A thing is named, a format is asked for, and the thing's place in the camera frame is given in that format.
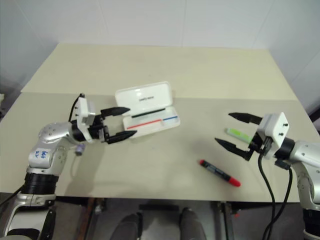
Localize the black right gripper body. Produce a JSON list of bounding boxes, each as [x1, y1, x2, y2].
[[247, 132, 275, 157]]

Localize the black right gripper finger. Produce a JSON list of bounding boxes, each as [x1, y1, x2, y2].
[[214, 137, 252, 162], [227, 112, 263, 125]]

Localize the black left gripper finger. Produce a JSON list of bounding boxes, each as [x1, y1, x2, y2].
[[106, 130, 138, 146], [100, 106, 131, 119]]

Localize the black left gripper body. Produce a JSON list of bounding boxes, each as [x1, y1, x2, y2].
[[87, 110, 111, 145]]

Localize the green highlighter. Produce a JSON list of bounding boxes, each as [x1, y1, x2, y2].
[[225, 127, 252, 144]]

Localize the black marker with red cap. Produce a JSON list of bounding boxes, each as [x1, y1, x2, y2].
[[198, 159, 242, 188]]

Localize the white plastic pencil case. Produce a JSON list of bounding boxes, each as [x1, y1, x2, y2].
[[114, 80, 182, 137]]

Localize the red and blue pencil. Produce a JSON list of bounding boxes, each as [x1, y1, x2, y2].
[[126, 115, 179, 130]]

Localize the black pen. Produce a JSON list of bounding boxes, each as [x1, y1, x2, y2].
[[131, 107, 166, 119]]

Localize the metal table leg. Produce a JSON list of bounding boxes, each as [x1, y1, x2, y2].
[[85, 198, 106, 240], [211, 200, 236, 240]]

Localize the dark rounded shape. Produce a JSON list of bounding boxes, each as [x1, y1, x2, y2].
[[119, 212, 141, 240], [180, 207, 204, 240]]

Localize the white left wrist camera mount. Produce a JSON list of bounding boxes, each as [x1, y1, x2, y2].
[[74, 96, 97, 145]]

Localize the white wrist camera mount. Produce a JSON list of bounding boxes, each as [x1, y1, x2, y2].
[[74, 96, 97, 145], [256, 111, 291, 161]]

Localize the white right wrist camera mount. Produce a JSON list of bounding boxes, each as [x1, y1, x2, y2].
[[256, 111, 291, 161]]

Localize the grey plug with white cable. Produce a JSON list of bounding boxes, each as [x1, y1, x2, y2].
[[70, 143, 86, 177]]

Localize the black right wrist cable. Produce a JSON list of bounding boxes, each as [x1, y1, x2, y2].
[[257, 149, 295, 240]]

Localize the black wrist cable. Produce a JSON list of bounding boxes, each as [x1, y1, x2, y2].
[[257, 149, 295, 240], [69, 93, 86, 124]]

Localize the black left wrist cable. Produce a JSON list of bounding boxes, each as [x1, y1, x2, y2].
[[69, 93, 86, 124]]

